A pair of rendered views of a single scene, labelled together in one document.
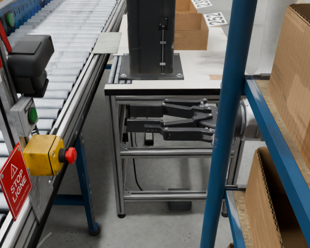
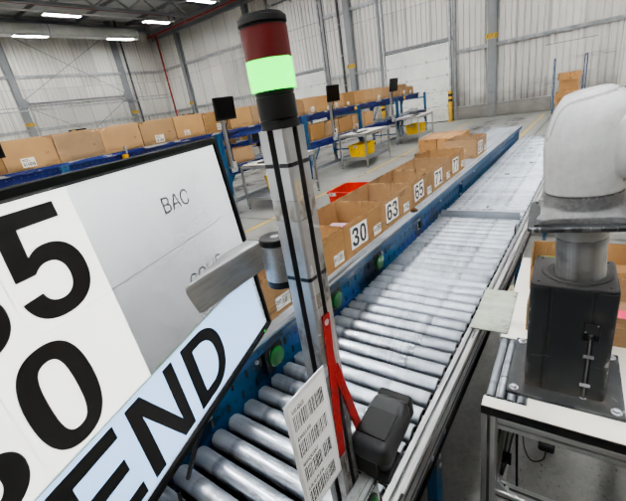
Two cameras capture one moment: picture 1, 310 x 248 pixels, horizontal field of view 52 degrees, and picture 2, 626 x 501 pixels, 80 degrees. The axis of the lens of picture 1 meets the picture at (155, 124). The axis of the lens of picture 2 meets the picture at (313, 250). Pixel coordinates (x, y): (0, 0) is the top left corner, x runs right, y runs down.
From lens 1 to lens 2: 33 cm
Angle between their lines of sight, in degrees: 35
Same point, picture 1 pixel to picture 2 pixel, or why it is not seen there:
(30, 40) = (384, 407)
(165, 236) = not seen: outside the picture
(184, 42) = not seen: outside the picture
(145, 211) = not seen: outside the picture
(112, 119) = (488, 443)
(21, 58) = (368, 443)
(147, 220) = not seen: outside the picture
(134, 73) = (531, 385)
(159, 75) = (576, 400)
